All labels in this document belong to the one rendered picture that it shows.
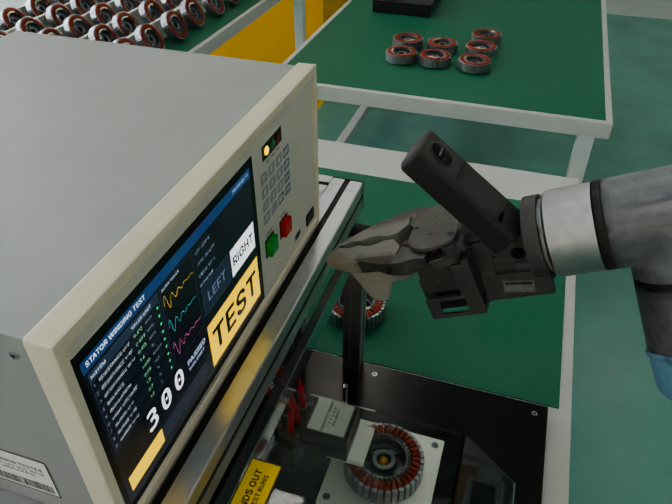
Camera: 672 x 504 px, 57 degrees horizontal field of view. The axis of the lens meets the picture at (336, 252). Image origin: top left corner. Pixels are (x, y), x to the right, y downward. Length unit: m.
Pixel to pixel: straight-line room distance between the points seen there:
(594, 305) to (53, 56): 2.09
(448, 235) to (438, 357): 0.59
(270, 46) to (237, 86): 3.68
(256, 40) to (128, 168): 3.86
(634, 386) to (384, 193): 1.13
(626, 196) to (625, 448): 1.61
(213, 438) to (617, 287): 2.19
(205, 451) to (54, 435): 0.15
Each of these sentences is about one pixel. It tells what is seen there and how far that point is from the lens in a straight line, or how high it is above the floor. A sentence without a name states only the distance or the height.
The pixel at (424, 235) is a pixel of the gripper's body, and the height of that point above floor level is 1.24.
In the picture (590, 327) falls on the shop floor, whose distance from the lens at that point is 2.40.
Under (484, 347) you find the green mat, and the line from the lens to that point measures 1.16.
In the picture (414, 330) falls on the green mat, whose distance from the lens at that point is 1.17.
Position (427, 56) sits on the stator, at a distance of 2.26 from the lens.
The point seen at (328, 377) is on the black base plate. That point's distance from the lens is 1.05.
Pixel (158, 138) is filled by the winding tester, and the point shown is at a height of 1.32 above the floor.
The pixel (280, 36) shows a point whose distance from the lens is 4.28.
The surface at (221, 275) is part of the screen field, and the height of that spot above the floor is 1.22.
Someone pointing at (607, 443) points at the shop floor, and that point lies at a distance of 2.08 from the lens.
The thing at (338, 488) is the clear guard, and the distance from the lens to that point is 0.59.
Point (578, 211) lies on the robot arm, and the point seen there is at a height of 1.30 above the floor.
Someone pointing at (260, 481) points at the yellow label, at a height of 1.07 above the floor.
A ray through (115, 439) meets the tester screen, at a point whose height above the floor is 1.21.
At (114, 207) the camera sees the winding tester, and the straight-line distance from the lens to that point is 0.48.
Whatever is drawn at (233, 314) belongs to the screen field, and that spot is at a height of 1.17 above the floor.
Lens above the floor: 1.57
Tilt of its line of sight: 38 degrees down
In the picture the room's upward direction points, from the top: straight up
